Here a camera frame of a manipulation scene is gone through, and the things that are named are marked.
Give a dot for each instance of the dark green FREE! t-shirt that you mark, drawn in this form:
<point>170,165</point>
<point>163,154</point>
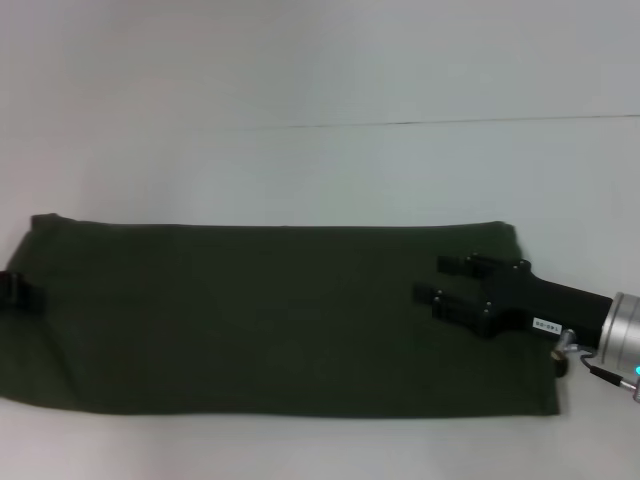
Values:
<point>275,320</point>

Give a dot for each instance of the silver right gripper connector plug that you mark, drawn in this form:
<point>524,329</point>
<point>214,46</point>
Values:
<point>562,350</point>

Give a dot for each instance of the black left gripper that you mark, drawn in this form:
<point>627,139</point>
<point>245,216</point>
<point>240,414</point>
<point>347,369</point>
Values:
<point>6,290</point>

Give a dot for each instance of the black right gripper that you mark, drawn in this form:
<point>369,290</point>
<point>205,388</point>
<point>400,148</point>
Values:
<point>545,302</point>

